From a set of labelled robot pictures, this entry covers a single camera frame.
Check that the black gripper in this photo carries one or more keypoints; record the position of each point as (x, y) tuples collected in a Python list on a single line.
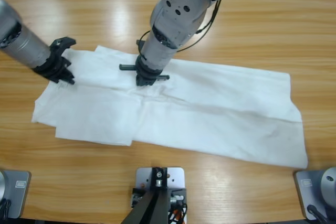
[(56, 69), (145, 75)]

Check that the white t-shirt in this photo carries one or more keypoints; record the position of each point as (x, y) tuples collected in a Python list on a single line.
[(197, 116)]

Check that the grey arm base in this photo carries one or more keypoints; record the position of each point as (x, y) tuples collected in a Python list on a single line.
[(312, 187), (18, 184)]

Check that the white mounting block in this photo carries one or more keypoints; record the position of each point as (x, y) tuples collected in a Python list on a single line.
[(176, 176)]

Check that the black stand clamp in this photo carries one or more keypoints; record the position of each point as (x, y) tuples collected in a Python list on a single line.
[(179, 192)]

